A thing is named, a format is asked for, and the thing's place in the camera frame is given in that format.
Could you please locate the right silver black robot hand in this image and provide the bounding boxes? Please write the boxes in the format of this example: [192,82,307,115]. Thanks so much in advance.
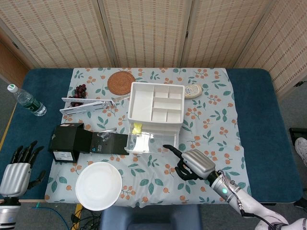
[163,144,215,181]

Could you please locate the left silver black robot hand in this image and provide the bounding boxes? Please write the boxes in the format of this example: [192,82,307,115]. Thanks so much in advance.
[0,140,47,197]

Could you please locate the yellow small object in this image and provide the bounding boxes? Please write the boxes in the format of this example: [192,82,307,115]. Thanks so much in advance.
[131,122,143,135]

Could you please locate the white drawer organizer box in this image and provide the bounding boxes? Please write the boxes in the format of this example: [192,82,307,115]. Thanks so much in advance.
[127,81,186,131]

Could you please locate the floral print tablecloth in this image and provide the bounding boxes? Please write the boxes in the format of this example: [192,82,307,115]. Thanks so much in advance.
[44,68,252,208]

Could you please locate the black cardboard box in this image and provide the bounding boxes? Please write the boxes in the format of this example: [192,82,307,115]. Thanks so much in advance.
[47,123,130,163]

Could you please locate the blue padded seat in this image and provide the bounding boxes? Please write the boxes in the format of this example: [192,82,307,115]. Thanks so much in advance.
[99,205,202,230]

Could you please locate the clear plastic water bottle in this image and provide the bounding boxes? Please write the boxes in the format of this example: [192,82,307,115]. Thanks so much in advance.
[6,83,47,117]

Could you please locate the blue table cover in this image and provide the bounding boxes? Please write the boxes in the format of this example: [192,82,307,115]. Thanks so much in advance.
[2,68,303,205]

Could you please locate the white round plate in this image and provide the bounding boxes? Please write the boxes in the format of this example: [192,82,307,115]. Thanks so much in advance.
[75,161,123,211]

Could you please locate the silver metal tongs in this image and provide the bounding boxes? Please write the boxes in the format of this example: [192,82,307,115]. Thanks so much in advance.
[111,94,131,103]

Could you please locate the black floor object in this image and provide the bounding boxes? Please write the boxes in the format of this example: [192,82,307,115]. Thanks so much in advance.
[289,127,307,145]

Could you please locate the white sneaker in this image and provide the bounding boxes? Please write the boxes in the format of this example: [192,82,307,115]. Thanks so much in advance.
[294,137,307,168]

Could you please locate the dark red grapes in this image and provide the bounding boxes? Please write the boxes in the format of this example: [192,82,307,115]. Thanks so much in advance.
[68,83,88,108]

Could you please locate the brown woven round coaster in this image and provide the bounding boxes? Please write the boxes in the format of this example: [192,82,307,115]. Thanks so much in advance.
[107,71,134,96]

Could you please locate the brown wooden door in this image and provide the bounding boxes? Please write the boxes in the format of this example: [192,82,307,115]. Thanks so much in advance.
[0,42,29,81]

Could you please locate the bamboo folding screen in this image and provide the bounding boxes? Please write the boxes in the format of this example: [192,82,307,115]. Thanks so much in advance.
[0,0,307,94]

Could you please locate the blue floor cable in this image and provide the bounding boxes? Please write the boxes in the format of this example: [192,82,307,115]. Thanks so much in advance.
[33,202,71,230]

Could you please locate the black floor cables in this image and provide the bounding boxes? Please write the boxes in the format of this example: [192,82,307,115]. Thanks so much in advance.
[71,206,104,230]

